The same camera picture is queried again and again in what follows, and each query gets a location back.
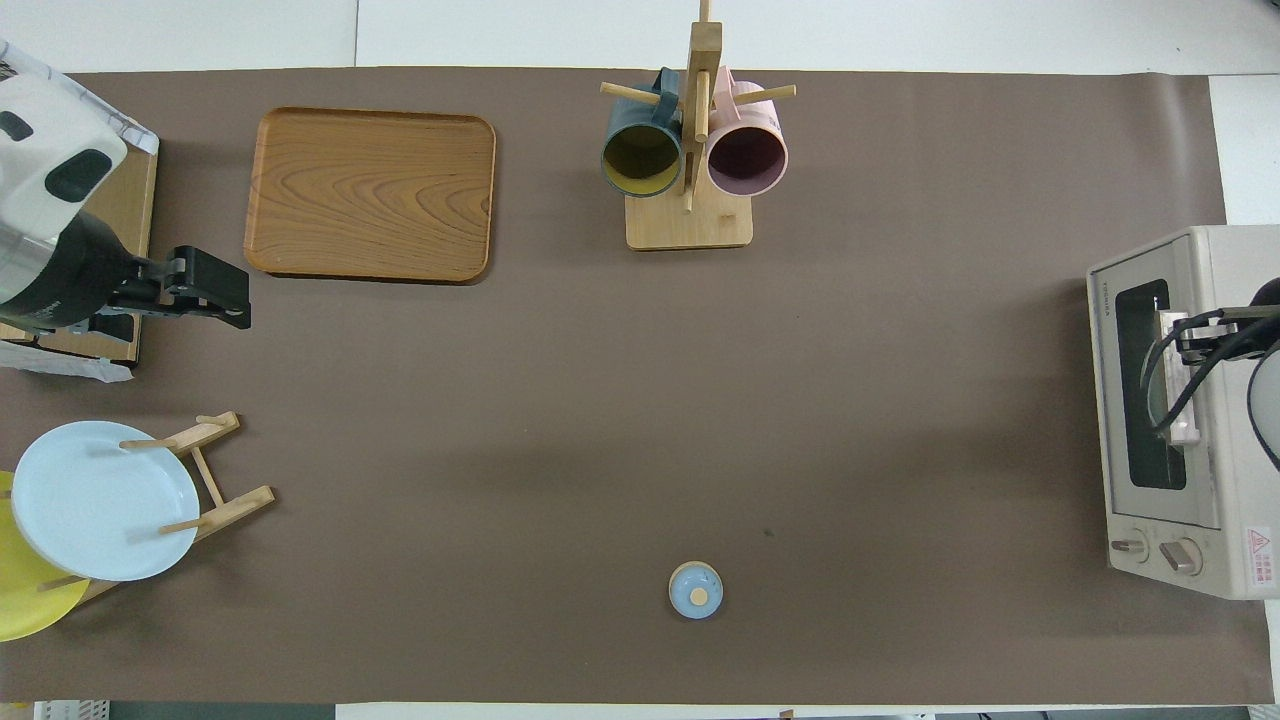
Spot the wooden plate rack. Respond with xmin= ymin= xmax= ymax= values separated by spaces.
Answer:
xmin=40 ymin=411 xmax=276 ymax=606

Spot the wooden tray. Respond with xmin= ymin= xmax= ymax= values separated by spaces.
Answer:
xmin=244 ymin=107 xmax=497 ymax=284

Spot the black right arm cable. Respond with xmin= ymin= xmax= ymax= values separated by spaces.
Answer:
xmin=1140 ymin=310 xmax=1280 ymax=436

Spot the wooden mug tree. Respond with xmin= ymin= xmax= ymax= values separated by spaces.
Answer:
xmin=600 ymin=0 xmax=798 ymax=251

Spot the brown table mat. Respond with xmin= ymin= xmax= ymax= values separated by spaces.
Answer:
xmin=0 ymin=68 xmax=1273 ymax=704

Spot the small blue call bell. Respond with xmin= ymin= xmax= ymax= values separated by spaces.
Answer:
xmin=668 ymin=561 xmax=725 ymax=620

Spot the glass oven door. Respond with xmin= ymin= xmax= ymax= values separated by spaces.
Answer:
xmin=1088 ymin=233 xmax=1223 ymax=531

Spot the beige toaster oven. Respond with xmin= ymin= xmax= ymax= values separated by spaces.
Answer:
xmin=1087 ymin=225 xmax=1280 ymax=601

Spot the light blue plate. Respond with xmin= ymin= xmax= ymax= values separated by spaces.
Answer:
xmin=11 ymin=420 xmax=201 ymax=582

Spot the pink mug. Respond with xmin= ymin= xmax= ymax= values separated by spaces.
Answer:
xmin=706 ymin=66 xmax=790 ymax=198

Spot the yellow plate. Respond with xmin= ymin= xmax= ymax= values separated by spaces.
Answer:
xmin=0 ymin=470 xmax=91 ymax=643

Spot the white crumpled sheet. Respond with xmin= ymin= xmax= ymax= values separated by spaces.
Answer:
xmin=0 ymin=340 xmax=134 ymax=384

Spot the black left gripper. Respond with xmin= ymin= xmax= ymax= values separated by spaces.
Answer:
xmin=0 ymin=212 xmax=252 ymax=337

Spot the white checked cloth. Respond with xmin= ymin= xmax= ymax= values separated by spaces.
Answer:
xmin=0 ymin=38 xmax=161 ymax=157

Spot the dark blue mug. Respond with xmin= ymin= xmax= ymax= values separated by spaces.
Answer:
xmin=600 ymin=68 xmax=684 ymax=199

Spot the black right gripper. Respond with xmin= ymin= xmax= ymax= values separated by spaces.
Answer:
xmin=1178 ymin=305 xmax=1280 ymax=366

